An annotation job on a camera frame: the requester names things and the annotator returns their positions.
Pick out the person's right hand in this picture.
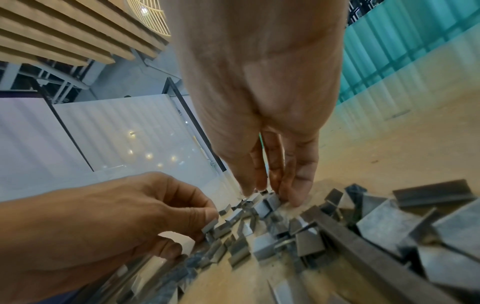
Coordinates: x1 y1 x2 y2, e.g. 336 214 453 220
163 0 352 207

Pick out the person's left hand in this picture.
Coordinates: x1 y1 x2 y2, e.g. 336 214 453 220
0 172 220 304

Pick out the pile of metal staple strips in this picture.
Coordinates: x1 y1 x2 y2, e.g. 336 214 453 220
67 179 480 304

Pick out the black metal railing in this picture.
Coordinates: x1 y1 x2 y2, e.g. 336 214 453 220
346 0 386 28

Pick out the wicker pendant lamp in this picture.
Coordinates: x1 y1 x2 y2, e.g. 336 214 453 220
123 0 172 40

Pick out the green curtain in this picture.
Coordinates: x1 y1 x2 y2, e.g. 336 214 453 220
337 0 480 105

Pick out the black window post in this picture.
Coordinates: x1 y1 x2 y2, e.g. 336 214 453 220
162 77 228 173

